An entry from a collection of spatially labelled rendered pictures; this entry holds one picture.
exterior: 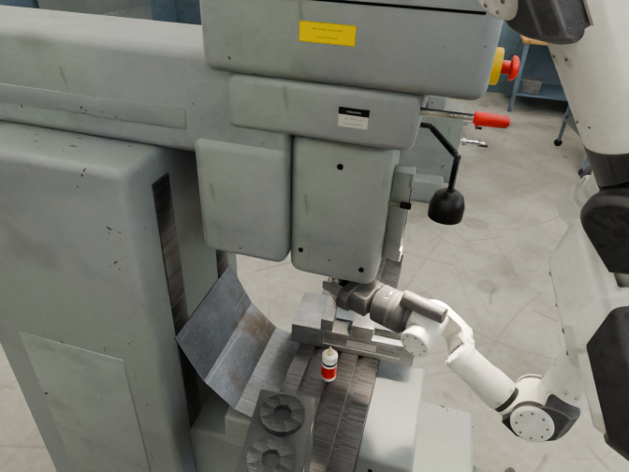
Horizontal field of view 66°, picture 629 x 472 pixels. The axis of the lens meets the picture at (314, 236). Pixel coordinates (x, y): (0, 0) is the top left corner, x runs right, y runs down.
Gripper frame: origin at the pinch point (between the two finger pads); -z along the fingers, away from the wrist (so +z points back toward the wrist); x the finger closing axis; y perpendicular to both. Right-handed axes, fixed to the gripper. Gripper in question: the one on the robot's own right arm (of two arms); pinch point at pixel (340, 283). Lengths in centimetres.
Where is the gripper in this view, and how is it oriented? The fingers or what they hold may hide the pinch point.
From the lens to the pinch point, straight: 116.0
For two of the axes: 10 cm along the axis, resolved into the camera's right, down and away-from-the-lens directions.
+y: -0.3, 8.4, 5.4
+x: -6.1, 4.1, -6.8
